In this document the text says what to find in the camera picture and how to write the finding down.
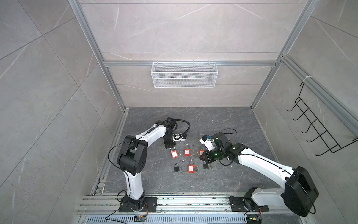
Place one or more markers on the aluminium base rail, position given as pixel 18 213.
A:
pixel 180 208

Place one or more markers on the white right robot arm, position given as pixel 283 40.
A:
pixel 296 190

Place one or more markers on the white wire mesh basket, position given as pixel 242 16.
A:
pixel 184 75

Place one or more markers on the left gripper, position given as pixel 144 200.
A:
pixel 169 145

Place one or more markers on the small black padlock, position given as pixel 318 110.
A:
pixel 176 168

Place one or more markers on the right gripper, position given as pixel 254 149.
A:
pixel 207 158

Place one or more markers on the red long-shackle padlock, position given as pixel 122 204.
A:
pixel 173 152
pixel 191 166

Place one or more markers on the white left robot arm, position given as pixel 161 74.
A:
pixel 133 154

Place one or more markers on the red padlock with key ring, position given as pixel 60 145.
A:
pixel 187 151

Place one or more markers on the black wire hook rack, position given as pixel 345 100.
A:
pixel 322 133

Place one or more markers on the black padlock near key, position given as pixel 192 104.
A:
pixel 205 166

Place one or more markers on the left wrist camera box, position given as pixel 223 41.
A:
pixel 179 137

